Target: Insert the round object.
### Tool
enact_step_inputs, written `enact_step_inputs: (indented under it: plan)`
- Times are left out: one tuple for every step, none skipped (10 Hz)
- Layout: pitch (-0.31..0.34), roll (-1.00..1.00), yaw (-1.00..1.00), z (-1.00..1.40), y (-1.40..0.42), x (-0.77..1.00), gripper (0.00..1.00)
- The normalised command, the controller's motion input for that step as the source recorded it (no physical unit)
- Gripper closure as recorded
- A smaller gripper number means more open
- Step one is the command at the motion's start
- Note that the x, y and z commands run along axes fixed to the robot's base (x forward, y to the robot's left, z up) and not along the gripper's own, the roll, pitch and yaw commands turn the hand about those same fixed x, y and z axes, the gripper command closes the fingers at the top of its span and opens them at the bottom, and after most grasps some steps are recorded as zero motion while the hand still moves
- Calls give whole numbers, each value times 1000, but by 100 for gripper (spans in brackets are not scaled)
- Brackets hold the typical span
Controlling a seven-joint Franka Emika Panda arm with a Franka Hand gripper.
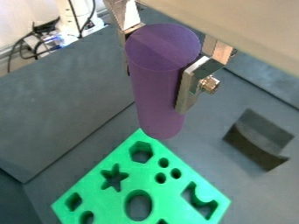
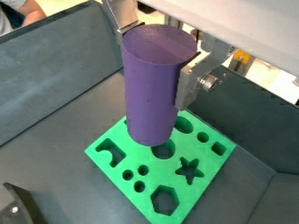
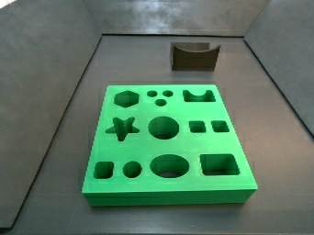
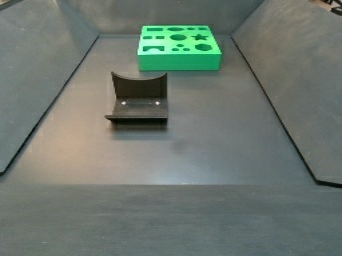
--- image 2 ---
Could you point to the person in background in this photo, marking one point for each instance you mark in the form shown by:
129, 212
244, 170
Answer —
18, 13

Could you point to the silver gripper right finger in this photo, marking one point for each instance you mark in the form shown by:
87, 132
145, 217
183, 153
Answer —
196, 77

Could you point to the purple cylinder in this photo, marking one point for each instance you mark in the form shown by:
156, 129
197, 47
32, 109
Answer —
156, 49

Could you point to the green shape sorter board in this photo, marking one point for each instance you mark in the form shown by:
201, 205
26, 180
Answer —
163, 178

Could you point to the grey bin tray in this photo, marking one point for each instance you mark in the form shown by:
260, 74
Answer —
61, 97

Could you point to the black curved bracket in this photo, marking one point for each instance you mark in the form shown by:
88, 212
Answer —
21, 211

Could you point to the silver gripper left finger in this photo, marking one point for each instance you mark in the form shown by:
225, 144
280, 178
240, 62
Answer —
121, 14

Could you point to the yellow object behind bin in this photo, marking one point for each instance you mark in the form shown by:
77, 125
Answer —
240, 62

